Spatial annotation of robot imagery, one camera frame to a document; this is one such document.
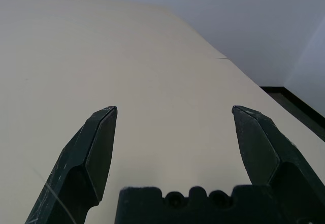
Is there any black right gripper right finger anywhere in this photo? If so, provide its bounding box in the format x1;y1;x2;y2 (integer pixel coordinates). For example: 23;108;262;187
232;105;325;224

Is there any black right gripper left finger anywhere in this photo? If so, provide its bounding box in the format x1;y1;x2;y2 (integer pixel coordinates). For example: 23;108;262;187
25;106;118;224

